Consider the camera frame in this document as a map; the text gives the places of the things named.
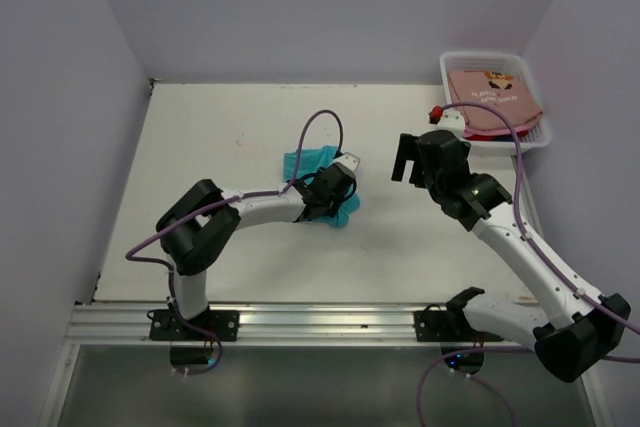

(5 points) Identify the turquoise t shirt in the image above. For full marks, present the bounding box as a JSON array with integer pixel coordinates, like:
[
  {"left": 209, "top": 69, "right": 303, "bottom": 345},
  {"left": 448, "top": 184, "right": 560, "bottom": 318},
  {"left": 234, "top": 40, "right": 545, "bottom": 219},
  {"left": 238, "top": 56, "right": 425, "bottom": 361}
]
[{"left": 282, "top": 145, "right": 360, "bottom": 228}]

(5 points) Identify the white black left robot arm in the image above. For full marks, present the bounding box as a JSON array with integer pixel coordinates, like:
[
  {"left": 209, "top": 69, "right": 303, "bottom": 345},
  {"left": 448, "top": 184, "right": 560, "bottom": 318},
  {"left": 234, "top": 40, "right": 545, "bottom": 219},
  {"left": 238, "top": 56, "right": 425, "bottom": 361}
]
[{"left": 156, "top": 155, "right": 358, "bottom": 340}]

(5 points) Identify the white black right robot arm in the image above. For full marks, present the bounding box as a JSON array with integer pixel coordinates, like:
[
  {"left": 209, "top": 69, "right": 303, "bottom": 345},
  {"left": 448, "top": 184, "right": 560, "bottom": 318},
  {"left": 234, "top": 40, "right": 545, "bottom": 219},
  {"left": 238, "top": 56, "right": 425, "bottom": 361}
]
[{"left": 391, "top": 130, "right": 631, "bottom": 383}]

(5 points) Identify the light pink folded t shirt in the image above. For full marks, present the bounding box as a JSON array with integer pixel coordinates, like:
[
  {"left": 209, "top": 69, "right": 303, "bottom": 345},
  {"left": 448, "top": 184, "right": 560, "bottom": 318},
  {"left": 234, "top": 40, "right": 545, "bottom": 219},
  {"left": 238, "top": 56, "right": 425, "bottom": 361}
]
[{"left": 460, "top": 109, "right": 539, "bottom": 138}]

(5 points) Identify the red folded t shirt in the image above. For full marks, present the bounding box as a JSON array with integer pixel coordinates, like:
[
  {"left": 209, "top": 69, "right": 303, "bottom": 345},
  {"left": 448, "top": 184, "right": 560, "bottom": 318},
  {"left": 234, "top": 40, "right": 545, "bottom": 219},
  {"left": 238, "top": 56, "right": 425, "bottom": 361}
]
[{"left": 467, "top": 129, "right": 513, "bottom": 142}]

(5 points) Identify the white plastic basket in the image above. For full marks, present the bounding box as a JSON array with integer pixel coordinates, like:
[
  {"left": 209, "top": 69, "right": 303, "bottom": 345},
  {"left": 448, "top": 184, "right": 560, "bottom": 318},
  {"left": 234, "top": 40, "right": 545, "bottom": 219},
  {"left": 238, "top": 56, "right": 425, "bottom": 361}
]
[{"left": 439, "top": 51, "right": 551, "bottom": 156}]

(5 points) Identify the pink printed folded t shirt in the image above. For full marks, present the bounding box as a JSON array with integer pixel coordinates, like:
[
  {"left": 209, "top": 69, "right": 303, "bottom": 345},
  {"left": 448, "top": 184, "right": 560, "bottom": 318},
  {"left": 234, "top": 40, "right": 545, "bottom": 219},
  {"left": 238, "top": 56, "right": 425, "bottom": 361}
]
[{"left": 449, "top": 70, "right": 543, "bottom": 122}]

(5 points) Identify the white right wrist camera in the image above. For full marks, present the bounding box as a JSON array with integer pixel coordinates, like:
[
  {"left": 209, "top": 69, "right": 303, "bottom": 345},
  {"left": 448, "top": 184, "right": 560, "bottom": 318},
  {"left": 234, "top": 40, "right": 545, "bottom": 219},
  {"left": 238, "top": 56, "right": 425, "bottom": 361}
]
[{"left": 428, "top": 106, "right": 466, "bottom": 138}]

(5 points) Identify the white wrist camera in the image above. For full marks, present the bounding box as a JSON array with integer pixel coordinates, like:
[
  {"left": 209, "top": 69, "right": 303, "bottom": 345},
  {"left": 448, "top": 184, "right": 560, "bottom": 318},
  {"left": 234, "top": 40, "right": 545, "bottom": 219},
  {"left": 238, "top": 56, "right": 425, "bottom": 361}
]
[
  {"left": 428, "top": 106, "right": 466, "bottom": 138},
  {"left": 333, "top": 152, "right": 361, "bottom": 173}
]

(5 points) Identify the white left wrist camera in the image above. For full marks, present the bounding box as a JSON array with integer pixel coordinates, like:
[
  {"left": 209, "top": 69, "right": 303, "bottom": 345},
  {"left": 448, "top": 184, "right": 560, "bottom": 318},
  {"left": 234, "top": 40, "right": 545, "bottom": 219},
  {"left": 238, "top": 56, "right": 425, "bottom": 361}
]
[{"left": 333, "top": 152, "right": 361, "bottom": 173}]

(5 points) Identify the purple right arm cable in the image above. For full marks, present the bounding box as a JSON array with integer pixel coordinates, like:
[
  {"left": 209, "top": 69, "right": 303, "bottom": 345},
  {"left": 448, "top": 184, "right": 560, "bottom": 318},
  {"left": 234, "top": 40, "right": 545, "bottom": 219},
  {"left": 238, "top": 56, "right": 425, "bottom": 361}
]
[{"left": 416, "top": 100, "right": 640, "bottom": 427}]

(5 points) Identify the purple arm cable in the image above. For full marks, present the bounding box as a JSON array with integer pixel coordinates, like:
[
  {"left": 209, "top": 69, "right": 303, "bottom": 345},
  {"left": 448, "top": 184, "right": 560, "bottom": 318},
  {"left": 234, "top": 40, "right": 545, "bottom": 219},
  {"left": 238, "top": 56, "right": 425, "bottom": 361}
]
[
  {"left": 124, "top": 109, "right": 345, "bottom": 374},
  {"left": 416, "top": 100, "right": 640, "bottom": 427}
]

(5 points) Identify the aluminium mounting rail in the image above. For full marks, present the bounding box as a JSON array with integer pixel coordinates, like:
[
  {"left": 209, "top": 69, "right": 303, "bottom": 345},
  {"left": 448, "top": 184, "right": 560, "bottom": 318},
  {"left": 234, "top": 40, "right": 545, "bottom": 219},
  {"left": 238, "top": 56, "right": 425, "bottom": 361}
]
[{"left": 64, "top": 300, "right": 591, "bottom": 347}]

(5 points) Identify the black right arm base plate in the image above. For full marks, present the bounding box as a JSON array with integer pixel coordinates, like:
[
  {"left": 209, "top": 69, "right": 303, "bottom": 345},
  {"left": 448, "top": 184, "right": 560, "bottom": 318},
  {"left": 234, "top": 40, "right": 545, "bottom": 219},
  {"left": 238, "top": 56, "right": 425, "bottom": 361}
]
[{"left": 413, "top": 308, "right": 503, "bottom": 343}]

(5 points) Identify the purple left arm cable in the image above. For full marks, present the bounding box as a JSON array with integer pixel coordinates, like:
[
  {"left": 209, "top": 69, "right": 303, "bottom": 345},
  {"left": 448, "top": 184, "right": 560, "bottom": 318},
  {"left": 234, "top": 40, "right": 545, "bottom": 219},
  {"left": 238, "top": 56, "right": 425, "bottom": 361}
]
[{"left": 124, "top": 109, "right": 345, "bottom": 374}]

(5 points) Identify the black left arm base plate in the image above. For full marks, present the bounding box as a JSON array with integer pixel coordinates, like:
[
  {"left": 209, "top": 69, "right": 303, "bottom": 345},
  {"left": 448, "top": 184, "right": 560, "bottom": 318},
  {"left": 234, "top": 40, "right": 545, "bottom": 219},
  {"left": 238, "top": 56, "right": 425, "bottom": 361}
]
[{"left": 147, "top": 308, "right": 239, "bottom": 342}]

